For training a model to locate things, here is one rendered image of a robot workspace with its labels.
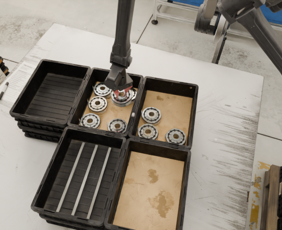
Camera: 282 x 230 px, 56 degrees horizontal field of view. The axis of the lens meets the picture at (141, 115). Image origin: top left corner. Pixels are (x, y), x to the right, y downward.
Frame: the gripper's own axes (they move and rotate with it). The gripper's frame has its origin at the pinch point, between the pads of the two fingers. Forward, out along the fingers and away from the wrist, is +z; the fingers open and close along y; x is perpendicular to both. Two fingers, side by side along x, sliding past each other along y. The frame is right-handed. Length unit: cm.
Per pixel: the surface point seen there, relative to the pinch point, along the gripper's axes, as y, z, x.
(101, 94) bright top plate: -4.4, 13.6, 15.1
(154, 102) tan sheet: 18.2, 16.8, -3.0
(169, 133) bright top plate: 12.1, 13.7, -25.1
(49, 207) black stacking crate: -52, 16, -26
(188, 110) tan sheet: 30.9, 16.9, -17.5
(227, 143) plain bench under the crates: 43, 30, -41
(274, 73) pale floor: 185, 103, 12
